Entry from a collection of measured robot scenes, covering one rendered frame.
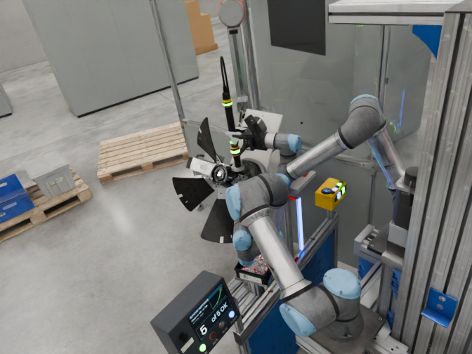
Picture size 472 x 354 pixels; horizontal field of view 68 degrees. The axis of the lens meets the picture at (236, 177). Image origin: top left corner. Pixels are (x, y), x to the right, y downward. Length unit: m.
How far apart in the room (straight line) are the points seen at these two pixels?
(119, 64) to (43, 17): 1.35
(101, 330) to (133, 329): 0.24
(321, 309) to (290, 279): 0.12
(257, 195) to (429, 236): 0.52
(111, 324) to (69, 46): 5.02
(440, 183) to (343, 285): 0.43
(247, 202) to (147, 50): 6.21
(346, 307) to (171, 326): 0.55
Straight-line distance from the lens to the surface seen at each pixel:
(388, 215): 2.42
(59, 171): 4.32
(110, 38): 7.01
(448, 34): 0.86
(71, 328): 3.12
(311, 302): 1.16
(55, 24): 6.85
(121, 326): 2.93
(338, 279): 1.21
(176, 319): 1.20
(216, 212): 1.85
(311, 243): 1.89
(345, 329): 1.32
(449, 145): 0.94
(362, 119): 1.34
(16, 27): 13.48
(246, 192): 1.19
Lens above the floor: 2.19
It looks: 33 degrees down
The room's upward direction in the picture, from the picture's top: 10 degrees counter-clockwise
